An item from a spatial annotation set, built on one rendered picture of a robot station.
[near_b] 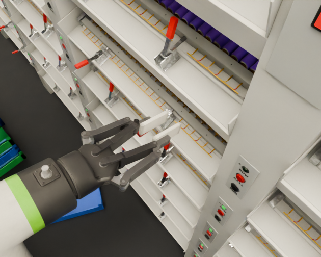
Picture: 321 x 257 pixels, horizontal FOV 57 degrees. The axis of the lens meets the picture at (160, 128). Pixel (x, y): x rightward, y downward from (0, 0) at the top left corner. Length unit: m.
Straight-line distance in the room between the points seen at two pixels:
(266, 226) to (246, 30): 0.40
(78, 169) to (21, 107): 1.64
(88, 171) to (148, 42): 0.27
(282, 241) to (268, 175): 0.20
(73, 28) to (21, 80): 1.34
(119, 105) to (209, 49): 0.51
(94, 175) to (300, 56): 0.33
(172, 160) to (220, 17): 0.55
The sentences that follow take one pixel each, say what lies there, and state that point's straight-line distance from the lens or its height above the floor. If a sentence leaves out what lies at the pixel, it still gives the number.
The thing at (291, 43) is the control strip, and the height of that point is 1.33.
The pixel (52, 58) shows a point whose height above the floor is 0.56.
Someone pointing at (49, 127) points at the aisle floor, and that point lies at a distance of 1.93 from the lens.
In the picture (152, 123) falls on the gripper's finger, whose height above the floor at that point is 1.03.
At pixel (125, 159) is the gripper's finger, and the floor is 1.06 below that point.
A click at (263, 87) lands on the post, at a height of 1.25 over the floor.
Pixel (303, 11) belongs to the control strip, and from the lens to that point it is 0.29.
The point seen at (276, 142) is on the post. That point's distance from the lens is 0.41.
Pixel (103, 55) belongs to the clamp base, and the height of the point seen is 0.96.
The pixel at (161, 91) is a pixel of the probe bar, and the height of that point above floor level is 0.97.
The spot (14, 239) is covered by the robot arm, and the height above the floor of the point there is 1.10.
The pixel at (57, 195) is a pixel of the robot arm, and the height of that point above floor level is 1.11.
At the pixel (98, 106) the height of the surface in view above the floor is 0.56.
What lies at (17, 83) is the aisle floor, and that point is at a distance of 2.24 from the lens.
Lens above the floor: 1.51
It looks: 57 degrees down
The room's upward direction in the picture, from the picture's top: straight up
